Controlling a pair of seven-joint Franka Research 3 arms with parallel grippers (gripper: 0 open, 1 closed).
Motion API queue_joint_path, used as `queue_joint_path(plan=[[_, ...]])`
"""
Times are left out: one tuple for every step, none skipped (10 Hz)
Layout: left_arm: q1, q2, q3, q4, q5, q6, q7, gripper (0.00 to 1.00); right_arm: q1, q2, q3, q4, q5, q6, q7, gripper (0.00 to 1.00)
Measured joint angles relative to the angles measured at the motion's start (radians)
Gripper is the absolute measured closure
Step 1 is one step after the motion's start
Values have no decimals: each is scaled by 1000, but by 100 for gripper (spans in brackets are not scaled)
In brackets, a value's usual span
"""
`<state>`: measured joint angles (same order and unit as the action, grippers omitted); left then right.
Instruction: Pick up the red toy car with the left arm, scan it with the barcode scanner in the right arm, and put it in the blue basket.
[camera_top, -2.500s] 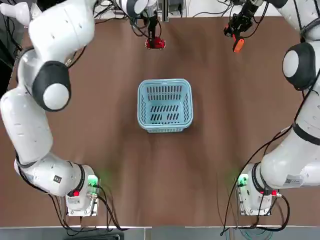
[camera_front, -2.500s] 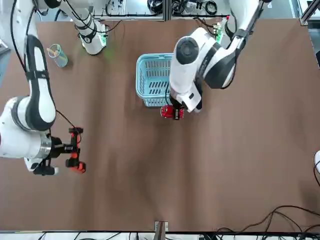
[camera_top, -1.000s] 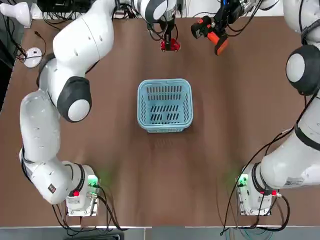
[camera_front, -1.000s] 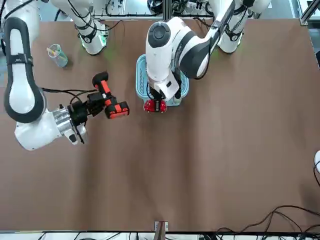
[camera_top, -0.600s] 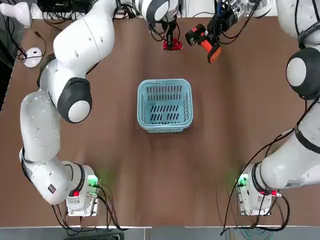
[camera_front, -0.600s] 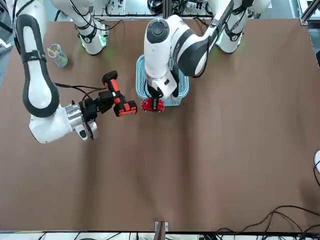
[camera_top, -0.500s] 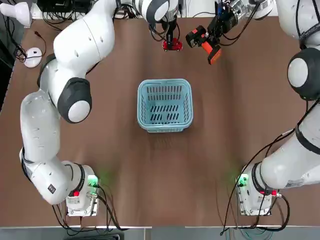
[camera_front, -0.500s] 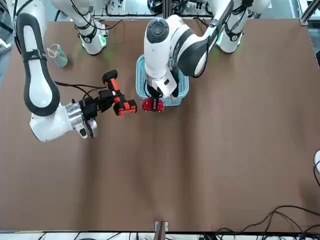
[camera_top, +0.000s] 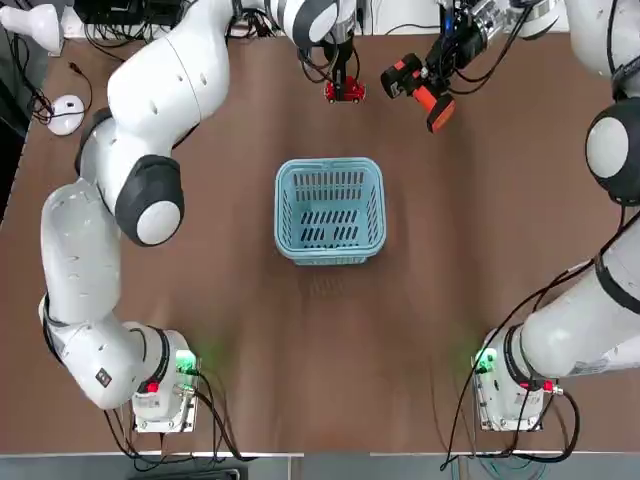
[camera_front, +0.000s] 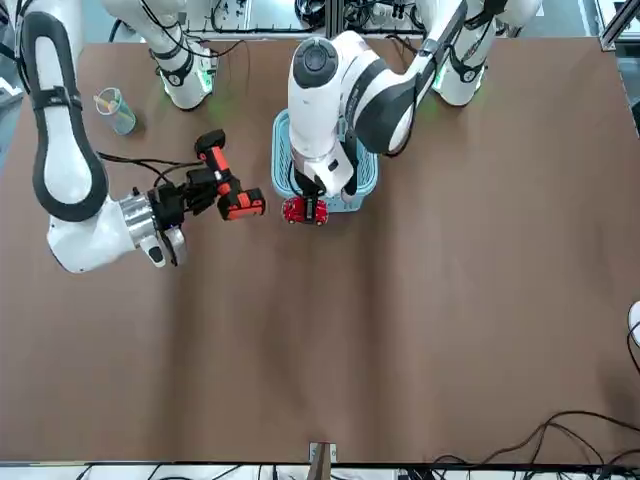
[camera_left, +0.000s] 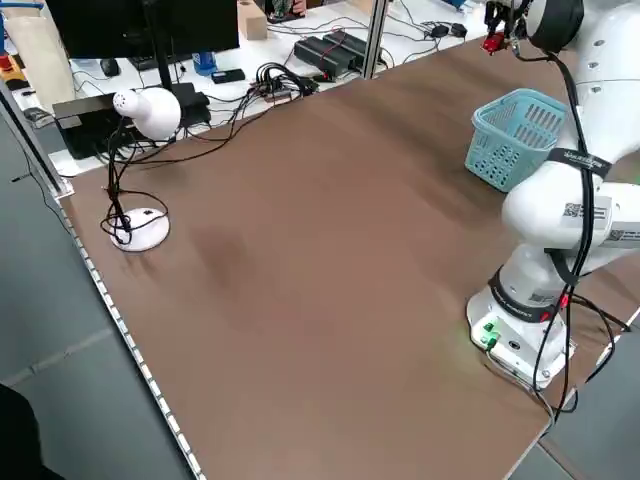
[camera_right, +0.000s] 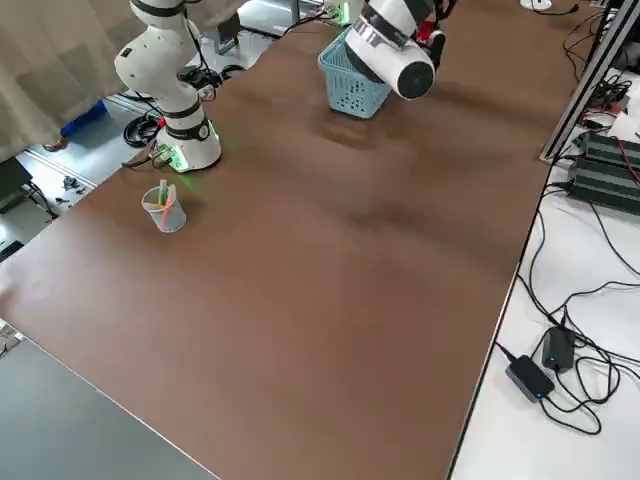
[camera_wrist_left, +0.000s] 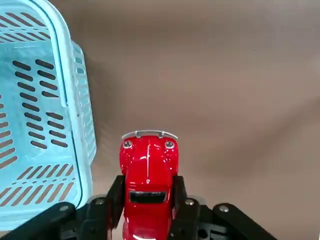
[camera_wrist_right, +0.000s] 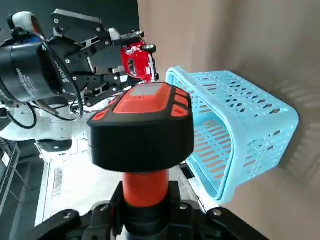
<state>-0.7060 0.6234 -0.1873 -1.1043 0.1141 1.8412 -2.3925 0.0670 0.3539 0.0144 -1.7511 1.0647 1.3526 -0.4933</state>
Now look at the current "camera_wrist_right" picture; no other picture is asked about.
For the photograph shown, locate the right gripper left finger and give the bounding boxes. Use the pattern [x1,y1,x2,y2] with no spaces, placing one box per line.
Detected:
[33,181,128,240]

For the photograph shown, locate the red toy car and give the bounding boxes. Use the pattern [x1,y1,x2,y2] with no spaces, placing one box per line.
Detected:
[119,31,160,83]

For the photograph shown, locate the light blue plastic basket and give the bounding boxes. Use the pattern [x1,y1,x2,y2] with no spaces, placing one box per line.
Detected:
[165,65,300,203]

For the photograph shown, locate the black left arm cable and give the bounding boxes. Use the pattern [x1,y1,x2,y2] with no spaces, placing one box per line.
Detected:
[9,14,85,130]

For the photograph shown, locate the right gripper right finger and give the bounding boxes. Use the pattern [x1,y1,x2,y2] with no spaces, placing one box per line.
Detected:
[165,180,273,240]

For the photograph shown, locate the black storage crate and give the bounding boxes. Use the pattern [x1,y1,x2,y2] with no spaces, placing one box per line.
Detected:
[0,138,21,210]

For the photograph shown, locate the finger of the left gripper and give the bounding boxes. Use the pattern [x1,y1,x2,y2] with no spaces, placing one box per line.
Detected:
[50,8,146,49]
[63,46,130,106]

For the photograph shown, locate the orange black barcode scanner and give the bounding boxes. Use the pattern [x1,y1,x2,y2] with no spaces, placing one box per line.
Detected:
[85,82,195,240]

